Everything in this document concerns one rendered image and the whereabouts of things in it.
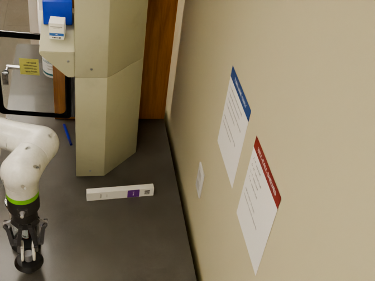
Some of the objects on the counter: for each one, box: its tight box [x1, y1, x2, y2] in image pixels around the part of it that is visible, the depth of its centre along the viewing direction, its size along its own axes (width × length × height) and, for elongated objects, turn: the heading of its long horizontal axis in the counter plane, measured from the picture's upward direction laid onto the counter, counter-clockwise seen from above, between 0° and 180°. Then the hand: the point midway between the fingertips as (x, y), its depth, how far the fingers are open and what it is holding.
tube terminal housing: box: [74, 0, 148, 176], centre depth 209 cm, size 25×32×77 cm
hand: (28, 250), depth 176 cm, fingers closed on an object, 3 cm apart
